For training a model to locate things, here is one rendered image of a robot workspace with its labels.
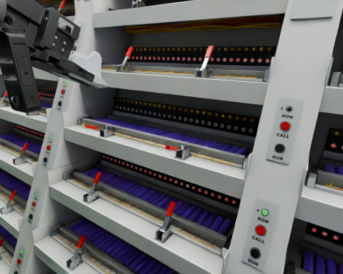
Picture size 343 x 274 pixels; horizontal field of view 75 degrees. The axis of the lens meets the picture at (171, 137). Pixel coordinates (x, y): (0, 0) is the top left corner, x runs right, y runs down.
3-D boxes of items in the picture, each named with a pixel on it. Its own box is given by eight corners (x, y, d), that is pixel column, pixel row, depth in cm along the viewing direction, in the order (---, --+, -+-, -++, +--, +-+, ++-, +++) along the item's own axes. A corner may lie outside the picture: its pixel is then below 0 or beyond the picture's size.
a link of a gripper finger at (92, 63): (121, 63, 45) (80, 38, 38) (113, 92, 45) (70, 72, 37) (111, 64, 47) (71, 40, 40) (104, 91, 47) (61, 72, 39)
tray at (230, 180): (242, 200, 46) (249, 156, 43) (64, 139, 76) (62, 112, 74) (262, 168, 62) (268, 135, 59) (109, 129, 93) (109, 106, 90)
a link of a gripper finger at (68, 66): (99, 74, 40) (49, 49, 33) (97, 82, 40) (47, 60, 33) (85, 74, 43) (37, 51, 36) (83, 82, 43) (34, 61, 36)
